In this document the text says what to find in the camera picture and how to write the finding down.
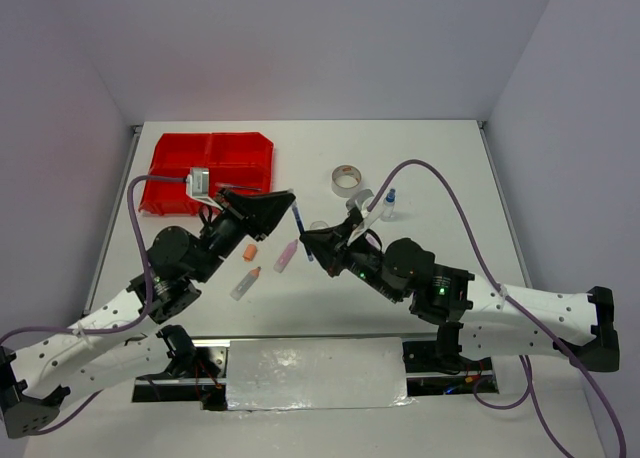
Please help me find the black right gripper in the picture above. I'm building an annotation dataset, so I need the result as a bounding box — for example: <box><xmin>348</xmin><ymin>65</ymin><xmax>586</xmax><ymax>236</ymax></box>
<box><xmin>299</xmin><ymin>216</ymin><xmax>402</xmax><ymax>302</ymax></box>

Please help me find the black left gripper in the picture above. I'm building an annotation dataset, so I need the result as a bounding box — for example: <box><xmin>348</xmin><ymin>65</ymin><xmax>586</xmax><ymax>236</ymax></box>
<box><xmin>191</xmin><ymin>188</ymin><xmax>296</xmax><ymax>283</ymax></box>

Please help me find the blue ink pen refill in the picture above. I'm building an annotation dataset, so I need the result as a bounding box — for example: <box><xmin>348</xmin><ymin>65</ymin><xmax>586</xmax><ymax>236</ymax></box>
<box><xmin>291</xmin><ymin>201</ymin><xmax>314</xmax><ymax>262</ymax></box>

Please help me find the teal ink pen refill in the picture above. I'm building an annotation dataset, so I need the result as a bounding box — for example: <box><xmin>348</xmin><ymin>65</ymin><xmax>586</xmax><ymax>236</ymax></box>
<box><xmin>215</xmin><ymin>182</ymin><xmax>262</xmax><ymax>192</ymax></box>

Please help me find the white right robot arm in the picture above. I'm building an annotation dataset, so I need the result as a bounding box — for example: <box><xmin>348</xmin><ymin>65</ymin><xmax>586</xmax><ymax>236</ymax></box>
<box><xmin>301</xmin><ymin>219</ymin><xmax>620</xmax><ymax>373</ymax></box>

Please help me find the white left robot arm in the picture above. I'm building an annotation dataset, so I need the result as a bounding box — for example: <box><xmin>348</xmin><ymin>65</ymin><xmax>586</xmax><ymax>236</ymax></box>
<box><xmin>1</xmin><ymin>188</ymin><xmax>295</xmax><ymax>439</ymax></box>

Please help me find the small clear tape roll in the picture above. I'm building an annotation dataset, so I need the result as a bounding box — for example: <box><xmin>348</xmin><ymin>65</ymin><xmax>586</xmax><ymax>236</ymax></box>
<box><xmin>310</xmin><ymin>221</ymin><xmax>328</xmax><ymax>230</ymax></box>

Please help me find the orange highlighter cap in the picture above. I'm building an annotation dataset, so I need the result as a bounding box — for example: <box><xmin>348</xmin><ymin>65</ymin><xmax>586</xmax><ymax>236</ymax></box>
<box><xmin>242</xmin><ymin>244</ymin><xmax>257</xmax><ymax>262</ymax></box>

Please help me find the red four-compartment bin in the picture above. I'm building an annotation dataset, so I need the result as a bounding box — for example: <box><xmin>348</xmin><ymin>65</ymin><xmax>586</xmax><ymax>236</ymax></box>
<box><xmin>139</xmin><ymin>132</ymin><xmax>274</xmax><ymax>216</ymax></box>

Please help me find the pink highlighter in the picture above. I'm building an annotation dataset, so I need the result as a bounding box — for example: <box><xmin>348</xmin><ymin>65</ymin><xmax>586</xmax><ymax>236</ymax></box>
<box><xmin>273</xmin><ymin>239</ymin><xmax>299</xmax><ymax>273</ymax></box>

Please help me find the blue-capped spray bottle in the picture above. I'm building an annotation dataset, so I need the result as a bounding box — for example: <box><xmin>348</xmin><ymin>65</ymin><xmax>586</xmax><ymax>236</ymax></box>
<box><xmin>380</xmin><ymin>188</ymin><xmax>396</xmax><ymax>222</ymax></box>

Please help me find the large clear tape roll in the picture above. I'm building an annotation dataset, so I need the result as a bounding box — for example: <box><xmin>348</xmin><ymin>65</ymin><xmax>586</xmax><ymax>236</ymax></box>
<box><xmin>331</xmin><ymin>165</ymin><xmax>362</xmax><ymax>198</ymax></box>

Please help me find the orange-tipped clear highlighter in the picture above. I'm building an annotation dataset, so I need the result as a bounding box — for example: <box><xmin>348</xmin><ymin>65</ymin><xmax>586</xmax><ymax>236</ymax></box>
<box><xmin>230</xmin><ymin>266</ymin><xmax>262</xmax><ymax>301</ymax></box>

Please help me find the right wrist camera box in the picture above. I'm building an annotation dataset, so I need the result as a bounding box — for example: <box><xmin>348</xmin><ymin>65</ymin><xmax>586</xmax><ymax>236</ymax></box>
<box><xmin>347</xmin><ymin>188</ymin><xmax>384</xmax><ymax>246</ymax></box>

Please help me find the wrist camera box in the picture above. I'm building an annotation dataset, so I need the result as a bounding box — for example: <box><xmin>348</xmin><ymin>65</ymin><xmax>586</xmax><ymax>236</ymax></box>
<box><xmin>186</xmin><ymin>167</ymin><xmax>210</xmax><ymax>201</ymax></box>
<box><xmin>347</xmin><ymin>188</ymin><xmax>384</xmax><ymax>246</ymax></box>

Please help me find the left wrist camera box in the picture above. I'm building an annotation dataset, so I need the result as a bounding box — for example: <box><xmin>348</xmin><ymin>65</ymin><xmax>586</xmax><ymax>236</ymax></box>
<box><xmin>186</xmin><ymin>167</ymin><xmax>210</xmax><ymax>201</ymax></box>

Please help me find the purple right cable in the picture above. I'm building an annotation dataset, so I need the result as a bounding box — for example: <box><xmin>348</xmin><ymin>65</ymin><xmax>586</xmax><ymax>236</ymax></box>
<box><xmin>364</xmin><ymin>159</ymin><xmax>629</xmax><ymax>458</ymax></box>

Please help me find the purple cable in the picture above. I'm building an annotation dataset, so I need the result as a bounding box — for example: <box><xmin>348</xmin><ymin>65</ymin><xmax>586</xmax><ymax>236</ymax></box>
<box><xmin>0</xmin><ymin>175</ymin><xmax>194</xmax><ymax>437</ymax></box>
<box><xmin>364</xmin><ymin>159</ymin><xmax>629</xmax><ymax>458</ymax></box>

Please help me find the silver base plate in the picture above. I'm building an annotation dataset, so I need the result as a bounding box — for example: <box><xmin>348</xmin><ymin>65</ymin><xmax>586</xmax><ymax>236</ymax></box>
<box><xmin>132</xmin><ymin>335</ymin><xmax>501</xmax><ymax>413</ymax></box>

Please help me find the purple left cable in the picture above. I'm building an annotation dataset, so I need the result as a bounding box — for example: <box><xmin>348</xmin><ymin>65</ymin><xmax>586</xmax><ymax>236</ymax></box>
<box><xmin>0</xmin><ymin>175</ymin><xmax>194</xmax><ymax>437</ymax></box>

